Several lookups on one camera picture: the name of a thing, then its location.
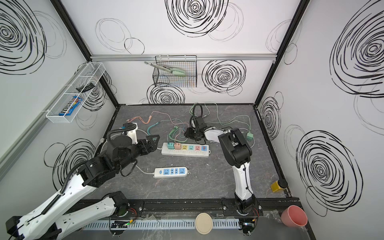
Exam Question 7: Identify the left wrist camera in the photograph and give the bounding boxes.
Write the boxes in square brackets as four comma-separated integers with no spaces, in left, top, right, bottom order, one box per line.
[122,123,138,144]

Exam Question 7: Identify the teal plug adapter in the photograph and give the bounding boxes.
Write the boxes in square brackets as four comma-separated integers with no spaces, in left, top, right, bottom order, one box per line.
[167,143,175,150]

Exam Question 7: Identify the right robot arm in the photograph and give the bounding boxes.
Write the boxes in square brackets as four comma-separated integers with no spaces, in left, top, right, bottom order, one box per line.
[185,116,257,216]

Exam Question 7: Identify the green charging cable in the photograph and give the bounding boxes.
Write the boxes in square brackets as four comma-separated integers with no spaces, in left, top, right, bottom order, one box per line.
[167,102,253,143]

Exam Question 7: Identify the green plug adapter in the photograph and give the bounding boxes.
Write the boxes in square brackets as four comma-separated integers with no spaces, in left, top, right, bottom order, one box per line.
[246,132,254,141]

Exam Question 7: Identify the yellow block with black cap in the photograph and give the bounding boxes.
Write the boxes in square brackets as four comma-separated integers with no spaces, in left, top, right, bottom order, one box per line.
[270,179,288,193]

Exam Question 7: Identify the short blue power strip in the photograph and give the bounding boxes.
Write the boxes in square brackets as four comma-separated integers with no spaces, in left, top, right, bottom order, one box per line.
[154,166,190,179]

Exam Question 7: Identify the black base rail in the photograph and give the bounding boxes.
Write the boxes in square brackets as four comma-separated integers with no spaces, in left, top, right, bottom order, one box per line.
[77,197,302,217]

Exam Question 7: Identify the black wire basket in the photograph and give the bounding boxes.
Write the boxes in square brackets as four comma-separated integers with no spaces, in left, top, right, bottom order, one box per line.
[150,55,198,88]

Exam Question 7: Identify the clear wall shelf basket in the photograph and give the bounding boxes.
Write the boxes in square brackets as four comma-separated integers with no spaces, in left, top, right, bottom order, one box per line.
[46,63,106,124]

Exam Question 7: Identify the white slotted cable duct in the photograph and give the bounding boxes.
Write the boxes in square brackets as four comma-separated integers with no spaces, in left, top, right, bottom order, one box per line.
[83,219,241,231]

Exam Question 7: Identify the pink cup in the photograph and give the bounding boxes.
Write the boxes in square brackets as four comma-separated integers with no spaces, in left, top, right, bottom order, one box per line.
[281,205,308,228]

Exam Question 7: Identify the black remote control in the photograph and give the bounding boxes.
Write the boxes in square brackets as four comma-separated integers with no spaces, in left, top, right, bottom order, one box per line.
[76,83,95,94]

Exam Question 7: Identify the pink plug adapter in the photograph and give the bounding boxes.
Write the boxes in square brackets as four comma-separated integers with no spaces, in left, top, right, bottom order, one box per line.
[174,143,182,150]

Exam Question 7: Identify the blue candy packet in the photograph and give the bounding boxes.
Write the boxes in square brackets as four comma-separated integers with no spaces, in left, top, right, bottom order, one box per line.
[59,96,83,116]

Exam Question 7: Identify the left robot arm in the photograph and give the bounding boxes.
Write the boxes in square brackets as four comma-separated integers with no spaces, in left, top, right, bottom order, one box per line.
[6,135,160,240]

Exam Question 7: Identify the white power strip cord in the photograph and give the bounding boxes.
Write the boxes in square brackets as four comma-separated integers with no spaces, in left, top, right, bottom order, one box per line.
[95,128,164,175]

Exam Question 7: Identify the long colourful power strip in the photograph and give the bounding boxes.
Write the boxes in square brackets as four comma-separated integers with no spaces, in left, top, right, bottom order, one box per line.
[161,143,211,158]

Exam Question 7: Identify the green tongs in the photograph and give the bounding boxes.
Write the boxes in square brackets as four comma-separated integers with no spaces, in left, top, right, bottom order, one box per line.
[144,62,187,76]

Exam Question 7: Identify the beige round lid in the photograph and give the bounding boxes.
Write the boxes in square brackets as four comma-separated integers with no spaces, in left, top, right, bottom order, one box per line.
[195,213,213,235]

